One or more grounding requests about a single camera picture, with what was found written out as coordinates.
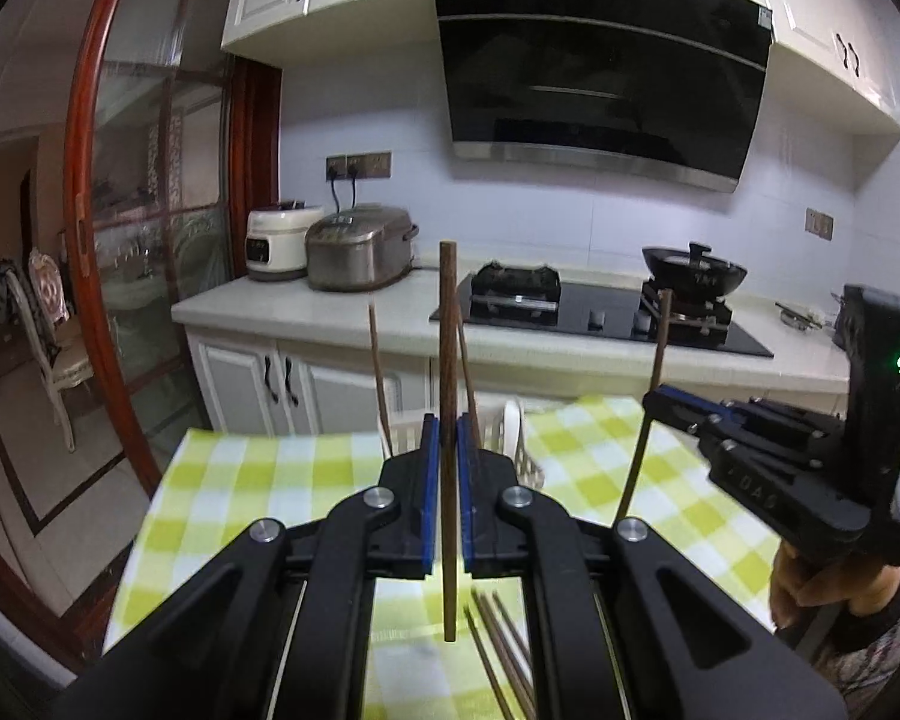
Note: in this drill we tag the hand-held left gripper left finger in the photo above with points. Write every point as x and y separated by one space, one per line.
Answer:
431 495

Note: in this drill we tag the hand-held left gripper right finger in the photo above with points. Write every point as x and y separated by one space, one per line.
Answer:
466 495

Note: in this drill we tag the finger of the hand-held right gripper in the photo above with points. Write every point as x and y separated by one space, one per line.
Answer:
682 416
765 412

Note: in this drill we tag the brown wooden chopstick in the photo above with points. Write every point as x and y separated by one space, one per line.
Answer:
469 390
379 375
448 360
656 360

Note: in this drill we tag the white perforated utensil basket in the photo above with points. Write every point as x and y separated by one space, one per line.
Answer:
514 439

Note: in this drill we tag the bunch of wooden chopsticks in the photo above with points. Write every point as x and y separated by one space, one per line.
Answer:
499 652

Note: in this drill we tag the person's right forearm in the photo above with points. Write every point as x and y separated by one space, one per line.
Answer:
885 660

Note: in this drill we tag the person's right hand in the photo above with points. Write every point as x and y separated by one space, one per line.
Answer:
817 585

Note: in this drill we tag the small steel bowl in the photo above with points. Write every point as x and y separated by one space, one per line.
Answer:
799 317

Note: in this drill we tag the black iron pan support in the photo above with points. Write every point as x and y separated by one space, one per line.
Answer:
514 289
709 307

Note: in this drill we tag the black glass gas stove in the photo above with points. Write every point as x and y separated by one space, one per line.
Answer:
600 307

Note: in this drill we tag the black wok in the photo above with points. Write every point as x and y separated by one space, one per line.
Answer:
694 270

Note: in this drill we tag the green checkered tablecloth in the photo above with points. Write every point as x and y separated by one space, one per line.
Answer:
217 495

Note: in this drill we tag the white base cabinets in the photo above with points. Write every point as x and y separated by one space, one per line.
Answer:
232 382

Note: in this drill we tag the white speckled kitchen countertop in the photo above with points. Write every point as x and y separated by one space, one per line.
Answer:
270 307

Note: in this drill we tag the silver rice cooker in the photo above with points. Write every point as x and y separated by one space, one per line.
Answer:
360 251

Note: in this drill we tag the white rice cooker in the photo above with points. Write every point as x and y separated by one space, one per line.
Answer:
274 240

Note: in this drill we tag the black glass range hood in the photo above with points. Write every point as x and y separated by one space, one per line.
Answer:
600 75

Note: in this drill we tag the white ornate chair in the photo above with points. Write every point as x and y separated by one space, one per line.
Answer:
52 330

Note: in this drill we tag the glass sliding door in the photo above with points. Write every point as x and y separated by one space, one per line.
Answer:
157 165

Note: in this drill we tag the dark wooden table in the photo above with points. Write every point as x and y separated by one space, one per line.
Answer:
0 356

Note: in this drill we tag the dark jacket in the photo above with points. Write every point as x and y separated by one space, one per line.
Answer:
4 292

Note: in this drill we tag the small brass wall switch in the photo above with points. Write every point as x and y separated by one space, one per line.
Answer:
819 223

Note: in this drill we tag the brass wall socket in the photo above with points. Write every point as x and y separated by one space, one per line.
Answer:
375 163

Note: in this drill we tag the red wooden door frame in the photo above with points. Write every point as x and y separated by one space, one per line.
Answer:
79 165

